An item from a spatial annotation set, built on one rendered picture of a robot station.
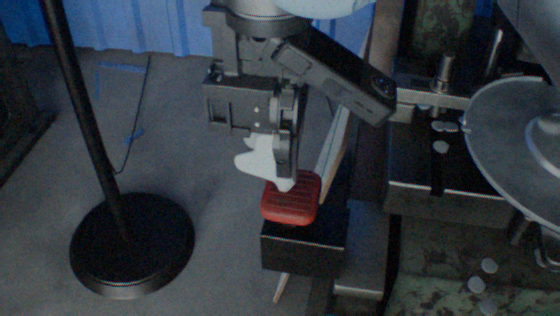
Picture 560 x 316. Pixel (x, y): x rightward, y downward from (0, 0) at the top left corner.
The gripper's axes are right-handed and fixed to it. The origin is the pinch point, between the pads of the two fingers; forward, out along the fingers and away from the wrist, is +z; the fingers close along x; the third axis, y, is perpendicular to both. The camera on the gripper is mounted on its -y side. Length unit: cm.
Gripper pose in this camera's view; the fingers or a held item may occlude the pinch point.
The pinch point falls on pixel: (291, 181)
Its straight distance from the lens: 50.2
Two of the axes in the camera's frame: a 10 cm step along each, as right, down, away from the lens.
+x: -2.0, 6.8, -7.1
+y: -9.8, -1.4, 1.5
